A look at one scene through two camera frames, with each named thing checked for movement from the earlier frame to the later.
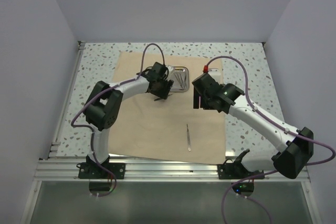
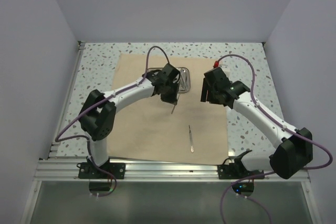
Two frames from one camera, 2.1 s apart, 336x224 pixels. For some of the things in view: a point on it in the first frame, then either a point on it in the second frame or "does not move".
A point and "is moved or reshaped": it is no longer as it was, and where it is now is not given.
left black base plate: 93,170 does not move
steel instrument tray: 180,75 does not move
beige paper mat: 168,129 does not move
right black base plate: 235,170 does not move
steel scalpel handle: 188,138 is moved or reshaped
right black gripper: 197,98 to 206,88
